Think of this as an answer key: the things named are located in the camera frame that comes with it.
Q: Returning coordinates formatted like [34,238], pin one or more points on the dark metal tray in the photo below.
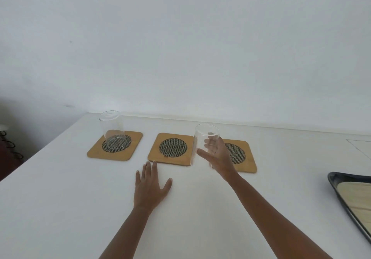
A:
[333,180]

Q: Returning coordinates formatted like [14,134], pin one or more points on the dark furniture piece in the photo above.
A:
[8,163]

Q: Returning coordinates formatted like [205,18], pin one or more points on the person's right hand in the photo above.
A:
[221,160]

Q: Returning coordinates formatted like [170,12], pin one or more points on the person's left little finger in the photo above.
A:
[138,178]

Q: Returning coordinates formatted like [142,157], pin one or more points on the person's right thumb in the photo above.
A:
[205,154]

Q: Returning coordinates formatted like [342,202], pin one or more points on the person's right forearm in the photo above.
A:
[272,218]

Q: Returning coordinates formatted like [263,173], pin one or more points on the light wooden board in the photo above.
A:
[358,198]

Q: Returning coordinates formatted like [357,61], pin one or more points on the person's left middle finger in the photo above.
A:
[148,170]

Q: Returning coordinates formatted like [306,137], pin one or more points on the square wooden coaster mesh centre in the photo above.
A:
[243,157]
[173,147]
[97,151]

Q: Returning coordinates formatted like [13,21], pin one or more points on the person's left thumb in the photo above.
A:
[166,185]

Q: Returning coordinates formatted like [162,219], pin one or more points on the person's left forearm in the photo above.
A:
[127,234]

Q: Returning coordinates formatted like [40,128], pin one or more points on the clear drinking glass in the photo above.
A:
[200,139]
[112,131]

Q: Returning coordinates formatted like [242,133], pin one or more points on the person's left hand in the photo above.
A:
[147,192]

